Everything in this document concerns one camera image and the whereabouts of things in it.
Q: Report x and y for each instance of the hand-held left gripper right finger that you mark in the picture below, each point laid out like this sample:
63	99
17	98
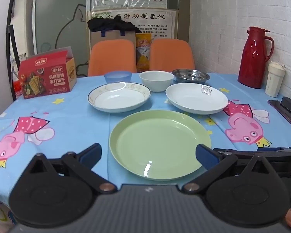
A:
206	157

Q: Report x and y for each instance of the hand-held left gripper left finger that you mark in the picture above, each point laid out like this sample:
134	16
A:
91	154

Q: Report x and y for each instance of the green plate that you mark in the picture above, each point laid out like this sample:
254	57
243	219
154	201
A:
160	143

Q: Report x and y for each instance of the white plate with grey print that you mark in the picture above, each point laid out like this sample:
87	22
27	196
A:
194	100

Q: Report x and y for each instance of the white plate with gold rim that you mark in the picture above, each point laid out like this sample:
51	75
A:
118	100

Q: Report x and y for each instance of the blue plastic bowl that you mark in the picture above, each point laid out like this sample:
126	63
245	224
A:
117	77

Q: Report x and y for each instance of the stainless steel bowl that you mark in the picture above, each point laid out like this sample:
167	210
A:
191	76

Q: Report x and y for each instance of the white ceramic bowl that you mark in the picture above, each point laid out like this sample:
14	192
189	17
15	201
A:
156	82

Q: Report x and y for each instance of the blue cartoon pig tablecloth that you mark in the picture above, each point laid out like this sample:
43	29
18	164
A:
63	121

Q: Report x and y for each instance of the smartphone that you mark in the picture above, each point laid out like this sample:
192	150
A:
274	104

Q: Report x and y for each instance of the white tumbler cup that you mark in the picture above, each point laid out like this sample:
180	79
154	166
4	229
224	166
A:
274	82

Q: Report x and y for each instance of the red cracker box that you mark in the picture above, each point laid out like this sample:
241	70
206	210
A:
46	80

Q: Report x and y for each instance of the orange chair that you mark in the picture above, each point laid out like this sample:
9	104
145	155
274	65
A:
171	55
111	58

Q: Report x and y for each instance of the red thermos jug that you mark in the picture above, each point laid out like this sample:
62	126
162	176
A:
253	60

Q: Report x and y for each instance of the yellow snack packet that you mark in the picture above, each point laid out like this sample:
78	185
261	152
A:
143	53

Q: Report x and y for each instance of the brown paper bag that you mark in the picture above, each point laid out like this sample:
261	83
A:
111	36

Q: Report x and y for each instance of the frosted glass door panel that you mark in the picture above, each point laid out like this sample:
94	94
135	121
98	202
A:
55	17

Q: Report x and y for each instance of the black curved pole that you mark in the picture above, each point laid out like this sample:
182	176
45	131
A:
9	29

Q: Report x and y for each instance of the framed text wall poster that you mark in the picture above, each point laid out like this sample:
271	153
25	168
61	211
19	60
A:
160	21

